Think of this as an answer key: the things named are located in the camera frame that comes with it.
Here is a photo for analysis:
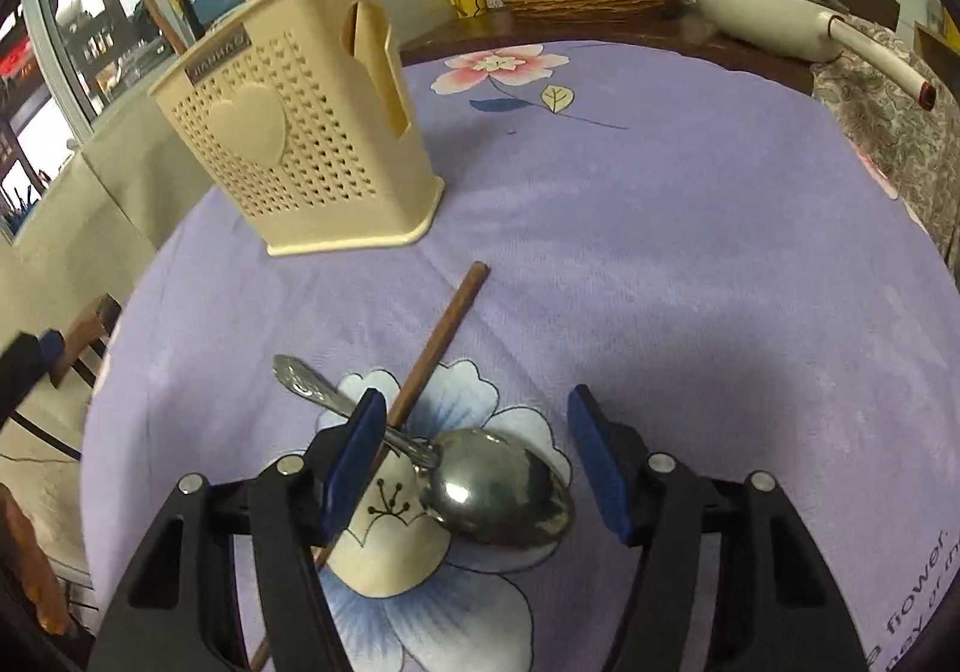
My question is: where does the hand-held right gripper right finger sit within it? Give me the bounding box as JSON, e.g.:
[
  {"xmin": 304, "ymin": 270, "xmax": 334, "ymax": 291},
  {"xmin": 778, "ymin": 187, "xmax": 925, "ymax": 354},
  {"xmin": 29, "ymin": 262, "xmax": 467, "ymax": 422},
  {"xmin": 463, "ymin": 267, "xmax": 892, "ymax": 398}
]
[{"xmin": 567, "ymin": 383, "xmax": 875, "ymax": 672}]

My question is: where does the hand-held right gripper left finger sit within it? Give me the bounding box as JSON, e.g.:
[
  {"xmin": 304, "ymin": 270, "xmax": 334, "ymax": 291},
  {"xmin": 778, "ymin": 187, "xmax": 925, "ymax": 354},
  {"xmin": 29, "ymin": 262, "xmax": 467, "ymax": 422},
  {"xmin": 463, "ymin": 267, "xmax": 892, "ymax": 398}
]
[{"xmin": 88, "ymin": 387, "xmax": 388, "ymax": 672}]

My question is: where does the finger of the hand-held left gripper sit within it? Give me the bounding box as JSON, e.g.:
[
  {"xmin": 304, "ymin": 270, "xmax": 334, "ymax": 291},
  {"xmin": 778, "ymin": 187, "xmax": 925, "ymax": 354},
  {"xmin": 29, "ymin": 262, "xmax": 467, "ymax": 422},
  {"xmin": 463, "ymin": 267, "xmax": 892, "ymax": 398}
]
[{"xmin": 0, "ymin": 329, "xmax": 67, "ymax": 422}]

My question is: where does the metal spoon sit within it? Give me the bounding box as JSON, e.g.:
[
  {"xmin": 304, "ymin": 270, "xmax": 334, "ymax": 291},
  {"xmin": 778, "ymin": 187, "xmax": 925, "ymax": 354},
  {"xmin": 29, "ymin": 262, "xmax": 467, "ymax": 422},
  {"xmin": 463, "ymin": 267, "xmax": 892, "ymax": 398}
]
[{"xmin": 271, "ymin": 353, "xmax": 577, "ymax": 547}]

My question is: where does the brown wooden chopstick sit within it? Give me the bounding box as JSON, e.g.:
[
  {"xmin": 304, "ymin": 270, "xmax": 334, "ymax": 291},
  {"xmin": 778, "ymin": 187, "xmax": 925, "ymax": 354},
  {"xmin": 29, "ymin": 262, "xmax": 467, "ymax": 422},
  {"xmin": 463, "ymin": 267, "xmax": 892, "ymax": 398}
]
[{"xmin": 247, "ymin": 261, "xmax": 491, "ymax": 672}]

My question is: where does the cream plastic utensil holder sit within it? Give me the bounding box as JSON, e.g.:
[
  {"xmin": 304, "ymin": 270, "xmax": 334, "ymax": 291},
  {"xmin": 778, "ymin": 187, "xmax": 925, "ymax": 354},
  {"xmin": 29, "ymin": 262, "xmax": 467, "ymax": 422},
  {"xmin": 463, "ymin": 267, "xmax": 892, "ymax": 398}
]
[{"xmin": 146, "ymin": 0, "xmax": 447, "ymax": 258}]

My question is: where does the person's left hand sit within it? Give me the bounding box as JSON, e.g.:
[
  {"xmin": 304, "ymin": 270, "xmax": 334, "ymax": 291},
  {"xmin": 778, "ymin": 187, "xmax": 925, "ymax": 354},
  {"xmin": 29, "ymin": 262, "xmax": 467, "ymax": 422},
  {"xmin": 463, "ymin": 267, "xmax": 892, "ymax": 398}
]
[{"xmin": 0, "ymin": 484, "xmax": 70, "ymax": 637}]

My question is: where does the brown wooden chair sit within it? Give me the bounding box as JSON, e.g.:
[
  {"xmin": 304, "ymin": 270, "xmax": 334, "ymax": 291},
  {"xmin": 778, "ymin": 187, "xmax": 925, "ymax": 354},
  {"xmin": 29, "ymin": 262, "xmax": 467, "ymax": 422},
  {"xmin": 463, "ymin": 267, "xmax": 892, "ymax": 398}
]
[{"xmin": 49, "ymin": 292, "xmax": 123, "ymax": 389}]

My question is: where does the beige cloth cover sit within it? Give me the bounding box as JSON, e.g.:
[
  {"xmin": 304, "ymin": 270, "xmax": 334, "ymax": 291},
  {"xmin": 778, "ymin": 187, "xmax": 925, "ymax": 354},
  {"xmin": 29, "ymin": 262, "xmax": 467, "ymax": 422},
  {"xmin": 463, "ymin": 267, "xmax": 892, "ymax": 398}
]
[{"xmin": 13, "ymin": 83, "xmax": 248, "ymax": 343}]

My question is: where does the purple floral tablecloth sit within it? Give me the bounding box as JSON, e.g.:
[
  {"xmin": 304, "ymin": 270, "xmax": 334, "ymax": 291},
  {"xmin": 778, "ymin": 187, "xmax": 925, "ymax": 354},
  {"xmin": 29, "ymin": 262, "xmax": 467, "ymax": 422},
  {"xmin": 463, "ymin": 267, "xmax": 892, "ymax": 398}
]
[{"xmin": 81, "ymin": 40, "xmax": 960, "ymax": 672}]

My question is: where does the window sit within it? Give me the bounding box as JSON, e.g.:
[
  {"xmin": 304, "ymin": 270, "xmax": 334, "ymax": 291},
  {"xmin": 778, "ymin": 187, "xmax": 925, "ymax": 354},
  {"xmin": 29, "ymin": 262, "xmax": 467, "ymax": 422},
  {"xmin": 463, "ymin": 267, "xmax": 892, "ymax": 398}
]
[{"xmin": 0, "ymin": 0, "xmax": 181, "ymax": 245}]

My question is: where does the grey floral cloth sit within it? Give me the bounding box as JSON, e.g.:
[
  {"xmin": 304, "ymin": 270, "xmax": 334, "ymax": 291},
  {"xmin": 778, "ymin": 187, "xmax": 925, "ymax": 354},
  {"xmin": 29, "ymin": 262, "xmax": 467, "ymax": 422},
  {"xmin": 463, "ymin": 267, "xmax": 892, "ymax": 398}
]
[{"xmin": 810, "ymin": 16, "xmax": 960, "ymax": 253}]

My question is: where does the white pan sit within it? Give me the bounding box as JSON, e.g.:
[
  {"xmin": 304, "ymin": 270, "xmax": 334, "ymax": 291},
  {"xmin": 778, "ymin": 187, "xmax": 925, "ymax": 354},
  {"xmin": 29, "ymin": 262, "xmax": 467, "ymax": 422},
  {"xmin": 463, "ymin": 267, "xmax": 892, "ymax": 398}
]
[{"xmin": 688, "ymin": 0, "xmax": 938, "ymax": 112}]

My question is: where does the wooden shelf unit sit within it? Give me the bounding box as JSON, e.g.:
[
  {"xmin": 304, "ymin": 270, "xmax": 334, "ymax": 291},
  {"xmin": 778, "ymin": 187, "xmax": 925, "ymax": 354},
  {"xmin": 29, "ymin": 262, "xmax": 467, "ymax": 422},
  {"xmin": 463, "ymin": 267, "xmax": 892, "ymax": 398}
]
[{"xmin": 911, "ymin": 19, "xmax": 960, "ymax": 80}]

